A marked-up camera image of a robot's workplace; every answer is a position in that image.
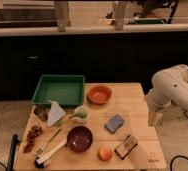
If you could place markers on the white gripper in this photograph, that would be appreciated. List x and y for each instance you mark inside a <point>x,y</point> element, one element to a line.
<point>155,102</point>

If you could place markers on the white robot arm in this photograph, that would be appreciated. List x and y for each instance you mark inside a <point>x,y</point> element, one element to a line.
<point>168,85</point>

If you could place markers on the red orange bowl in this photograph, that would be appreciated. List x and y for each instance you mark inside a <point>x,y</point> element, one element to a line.
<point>99,94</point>

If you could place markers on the dark maroon bowl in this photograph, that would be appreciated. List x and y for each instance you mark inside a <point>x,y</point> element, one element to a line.
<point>79,139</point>

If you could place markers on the blue sponge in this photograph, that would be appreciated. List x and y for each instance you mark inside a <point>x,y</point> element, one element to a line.
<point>114,123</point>

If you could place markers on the orange fruit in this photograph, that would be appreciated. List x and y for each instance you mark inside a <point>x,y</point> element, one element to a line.
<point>105,153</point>

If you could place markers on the light green cup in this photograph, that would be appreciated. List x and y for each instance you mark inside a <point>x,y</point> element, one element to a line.
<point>80,115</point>

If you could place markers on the green plastic tray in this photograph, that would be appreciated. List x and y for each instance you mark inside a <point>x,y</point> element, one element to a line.
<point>67,90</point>

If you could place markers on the white paper napkin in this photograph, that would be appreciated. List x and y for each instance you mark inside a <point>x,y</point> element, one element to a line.
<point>55,113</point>

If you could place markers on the metal fork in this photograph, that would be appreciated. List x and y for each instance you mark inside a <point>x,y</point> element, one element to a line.
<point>42,148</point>

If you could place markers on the dark brown rock object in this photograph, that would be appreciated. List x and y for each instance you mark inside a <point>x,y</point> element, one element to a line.
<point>41,112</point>

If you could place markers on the brown dried grapes bunch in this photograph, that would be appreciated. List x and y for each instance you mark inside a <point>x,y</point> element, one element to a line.
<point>33,133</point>

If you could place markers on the black clamp stand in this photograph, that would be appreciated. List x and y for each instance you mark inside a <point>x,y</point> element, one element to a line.
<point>14,143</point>

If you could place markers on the white handled brush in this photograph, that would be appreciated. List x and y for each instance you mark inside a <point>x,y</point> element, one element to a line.
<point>39,163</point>

